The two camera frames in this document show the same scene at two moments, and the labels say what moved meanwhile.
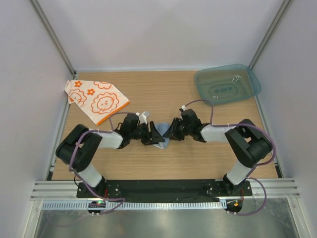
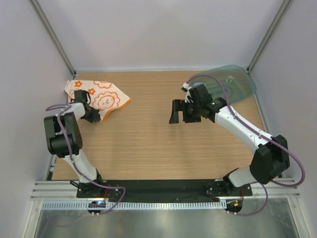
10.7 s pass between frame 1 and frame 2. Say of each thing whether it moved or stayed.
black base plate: stayed
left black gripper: moved
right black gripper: moved
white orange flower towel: stayed
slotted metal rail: stayed
